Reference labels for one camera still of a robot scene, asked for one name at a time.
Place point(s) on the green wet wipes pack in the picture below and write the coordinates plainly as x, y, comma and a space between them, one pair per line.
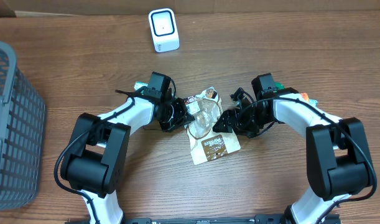
313, 102

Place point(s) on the teal white tissue pack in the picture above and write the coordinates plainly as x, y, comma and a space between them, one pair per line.
139, 85

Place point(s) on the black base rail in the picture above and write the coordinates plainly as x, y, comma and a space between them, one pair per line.
205, 221

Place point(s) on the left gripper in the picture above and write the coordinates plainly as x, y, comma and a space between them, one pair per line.
185, 117

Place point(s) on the grey plastic mesh basket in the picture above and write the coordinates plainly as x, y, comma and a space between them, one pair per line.
23, 114

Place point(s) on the orange white small box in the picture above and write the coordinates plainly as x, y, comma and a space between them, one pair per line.
305, 97

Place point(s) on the green lid jar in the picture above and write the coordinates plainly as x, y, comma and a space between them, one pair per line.
279, 86

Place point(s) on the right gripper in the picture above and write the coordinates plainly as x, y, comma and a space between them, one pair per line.
229, 116

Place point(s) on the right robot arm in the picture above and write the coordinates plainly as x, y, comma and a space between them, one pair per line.
339, 164

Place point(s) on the white barcode scanner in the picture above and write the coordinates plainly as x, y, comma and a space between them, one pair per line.
164, 30

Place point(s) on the clear bag beige contents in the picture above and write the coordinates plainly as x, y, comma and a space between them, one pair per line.
205, 144

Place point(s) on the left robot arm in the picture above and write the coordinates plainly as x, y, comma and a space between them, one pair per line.
92, 163

